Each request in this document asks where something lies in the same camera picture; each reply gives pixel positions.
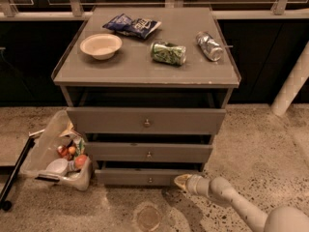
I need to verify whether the grey top drawer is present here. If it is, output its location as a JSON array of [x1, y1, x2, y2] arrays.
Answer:
[[67, 107, 226, 135]]

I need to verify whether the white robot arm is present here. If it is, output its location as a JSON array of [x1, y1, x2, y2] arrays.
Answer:
[[174, 174, 309, 232]]

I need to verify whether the white cup in bin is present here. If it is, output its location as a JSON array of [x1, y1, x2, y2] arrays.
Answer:
[[46, 159, 68, 176]]

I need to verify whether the white paper bowl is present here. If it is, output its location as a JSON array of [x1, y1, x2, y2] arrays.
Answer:
[[80, 34, 123, 60]]

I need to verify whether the orange fruit in bin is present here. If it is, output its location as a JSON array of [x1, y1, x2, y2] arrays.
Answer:
[[74, 155, 88, 169]]

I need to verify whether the metal railing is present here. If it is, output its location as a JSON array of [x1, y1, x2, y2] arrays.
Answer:
[[0, 0, 309, 21]]

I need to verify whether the clear plastic bin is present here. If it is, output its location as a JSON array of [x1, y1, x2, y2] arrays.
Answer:
[[20, 110, 92, 191]]

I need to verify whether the grey bottom drawer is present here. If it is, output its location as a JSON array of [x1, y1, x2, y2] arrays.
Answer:
[[95, 161, 204, 186]]

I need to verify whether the silver soda can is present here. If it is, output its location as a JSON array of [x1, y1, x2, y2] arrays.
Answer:
[[196, 32, 223, 62]]

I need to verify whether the blue chip bag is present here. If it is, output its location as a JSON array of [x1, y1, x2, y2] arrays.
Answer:
[[103, 14, 161, 40]]

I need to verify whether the grey drawer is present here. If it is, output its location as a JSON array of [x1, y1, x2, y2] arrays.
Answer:
[[86, 142, 212, 163], [67, 107, 226, 135], [95, 161, 204, 186]]

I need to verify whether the grey middle drawer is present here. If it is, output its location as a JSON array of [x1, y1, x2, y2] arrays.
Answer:
[[86, 142, 212, 163]]

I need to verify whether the green soda can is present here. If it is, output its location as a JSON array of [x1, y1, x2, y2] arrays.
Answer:
[[151, 42, 186, 66]]

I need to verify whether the grey drawer cabinet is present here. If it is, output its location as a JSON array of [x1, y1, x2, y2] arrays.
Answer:
[[51, 6, 242, 172]]

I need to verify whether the white diagonal post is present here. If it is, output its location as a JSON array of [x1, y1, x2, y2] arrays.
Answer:
[[270, 42, 309, 116]]

